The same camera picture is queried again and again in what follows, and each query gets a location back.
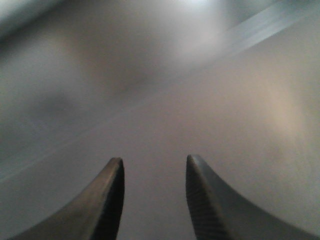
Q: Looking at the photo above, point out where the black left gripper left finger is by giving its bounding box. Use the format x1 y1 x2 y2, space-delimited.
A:
13 157 125 240

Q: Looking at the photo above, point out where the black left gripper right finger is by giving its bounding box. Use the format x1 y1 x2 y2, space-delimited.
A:
185 155 318 240

